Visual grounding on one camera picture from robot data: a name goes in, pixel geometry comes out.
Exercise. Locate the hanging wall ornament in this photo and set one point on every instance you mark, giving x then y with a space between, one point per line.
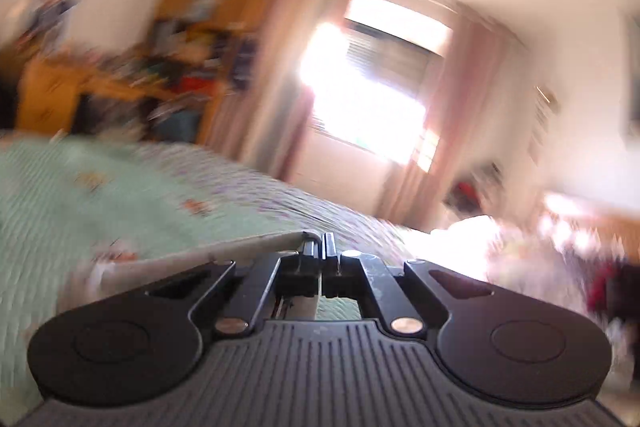
545 117

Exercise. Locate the blue bundle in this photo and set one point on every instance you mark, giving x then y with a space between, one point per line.
181 124

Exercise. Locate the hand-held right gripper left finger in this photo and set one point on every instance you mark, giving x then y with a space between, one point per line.
309 257

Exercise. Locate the green quilted bedspread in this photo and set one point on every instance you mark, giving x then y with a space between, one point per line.
100 207

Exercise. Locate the wooden bookshelf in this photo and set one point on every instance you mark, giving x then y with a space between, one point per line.
200 27

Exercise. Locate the white star-print shirt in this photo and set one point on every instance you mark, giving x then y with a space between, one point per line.
200 255

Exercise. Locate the floral folded quilt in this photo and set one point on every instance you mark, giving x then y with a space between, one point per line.
525 247

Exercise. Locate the wooden headboard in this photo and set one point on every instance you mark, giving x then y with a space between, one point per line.
610 227

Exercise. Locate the wooden desk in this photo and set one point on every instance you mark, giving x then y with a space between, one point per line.
50 82

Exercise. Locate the red garment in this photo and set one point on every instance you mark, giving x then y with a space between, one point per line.
612 292

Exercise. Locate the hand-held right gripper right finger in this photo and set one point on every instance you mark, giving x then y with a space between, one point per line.
331 253

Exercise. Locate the pile of bags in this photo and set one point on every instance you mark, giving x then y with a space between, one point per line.
475 189

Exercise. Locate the window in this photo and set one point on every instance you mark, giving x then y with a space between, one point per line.
370 97

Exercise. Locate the navy hanging cloth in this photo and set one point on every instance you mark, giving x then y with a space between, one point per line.
244 64

